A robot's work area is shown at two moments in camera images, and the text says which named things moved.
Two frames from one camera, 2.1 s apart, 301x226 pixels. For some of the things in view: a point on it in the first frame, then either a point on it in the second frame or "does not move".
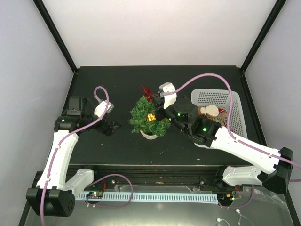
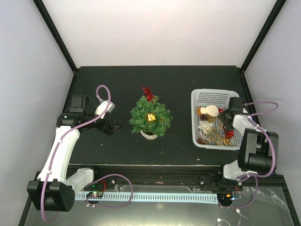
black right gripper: (158, 105) to (222, 114)
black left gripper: (109, 131) does not move
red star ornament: (148, 92) does not move
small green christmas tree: (149, 130) does not move
